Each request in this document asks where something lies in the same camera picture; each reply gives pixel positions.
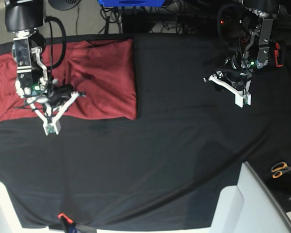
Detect blue clamp at bottom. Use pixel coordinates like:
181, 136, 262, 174
57, 213, 97, 233

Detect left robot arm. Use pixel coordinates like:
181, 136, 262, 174
215, 0, 280, 95

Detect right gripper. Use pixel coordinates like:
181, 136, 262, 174
38, 77, 74, 112

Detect red long-sleeve T-shirt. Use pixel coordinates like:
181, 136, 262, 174
0, 39, 137, 122

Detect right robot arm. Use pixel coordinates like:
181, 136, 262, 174
4, 0, 73, 109

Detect yellow-handled scissors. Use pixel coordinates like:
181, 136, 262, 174
271, 162, 291, 179

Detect black and orange clamp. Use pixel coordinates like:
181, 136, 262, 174
274, 41, 286, 68

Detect black table cloth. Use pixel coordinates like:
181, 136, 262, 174
0, 33, 291, 231

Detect blue plastic box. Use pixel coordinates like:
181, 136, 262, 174
98, 0, 164, 7

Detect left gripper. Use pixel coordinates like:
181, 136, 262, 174
214, 55, 252, 92

